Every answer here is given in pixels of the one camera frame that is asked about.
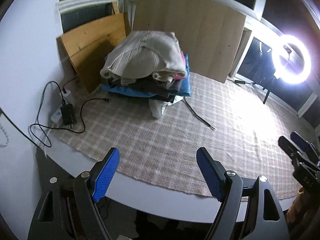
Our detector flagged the cream knitted sweater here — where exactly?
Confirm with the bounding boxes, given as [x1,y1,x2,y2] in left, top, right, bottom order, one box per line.
[100,30,181,85]

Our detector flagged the right gloved hand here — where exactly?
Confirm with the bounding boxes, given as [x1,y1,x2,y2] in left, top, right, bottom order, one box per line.
[286,187,310,224]

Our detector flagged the beige plaid table mat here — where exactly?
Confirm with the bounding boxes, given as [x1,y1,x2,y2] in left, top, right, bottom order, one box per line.
[49,71,320,202]

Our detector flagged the black light tripod stand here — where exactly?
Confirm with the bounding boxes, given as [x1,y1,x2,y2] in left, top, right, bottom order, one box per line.
[249,39,281,105]

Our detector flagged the black power adapter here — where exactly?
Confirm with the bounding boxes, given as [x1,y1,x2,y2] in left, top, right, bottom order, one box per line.
[60,103,76,128]

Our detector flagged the white power strip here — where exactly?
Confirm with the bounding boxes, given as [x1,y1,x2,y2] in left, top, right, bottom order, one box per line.
[51,105,64,127]

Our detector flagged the white folded garment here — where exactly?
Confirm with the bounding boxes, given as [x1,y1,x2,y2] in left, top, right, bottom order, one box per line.
[149,96,183,119]

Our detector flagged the blue folded garment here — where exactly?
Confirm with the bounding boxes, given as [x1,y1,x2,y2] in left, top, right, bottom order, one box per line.
[102,54,191,101]

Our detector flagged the white plug charger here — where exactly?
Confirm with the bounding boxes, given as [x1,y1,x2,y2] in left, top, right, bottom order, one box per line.
[62,89,74,105]

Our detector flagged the dark folded garments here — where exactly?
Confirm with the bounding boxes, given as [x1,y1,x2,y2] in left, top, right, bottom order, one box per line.
[102,75,183,102]

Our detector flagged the pink folded garment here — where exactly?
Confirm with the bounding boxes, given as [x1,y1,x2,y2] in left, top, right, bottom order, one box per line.
[174,51,188,80]

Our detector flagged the small orange wooden board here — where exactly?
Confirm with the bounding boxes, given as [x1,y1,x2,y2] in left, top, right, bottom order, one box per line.
[59,12,131,93]

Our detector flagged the large light wooden board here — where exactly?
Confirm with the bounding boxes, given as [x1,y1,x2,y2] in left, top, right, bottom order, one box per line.
[133,0,246,83]

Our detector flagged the black loose cable on mat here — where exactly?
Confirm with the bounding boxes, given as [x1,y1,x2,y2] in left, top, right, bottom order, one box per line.
[183,96,217,132]

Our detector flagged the bright ring light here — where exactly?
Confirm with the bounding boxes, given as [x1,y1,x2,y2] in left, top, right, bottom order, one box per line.
[272,35,311,85]

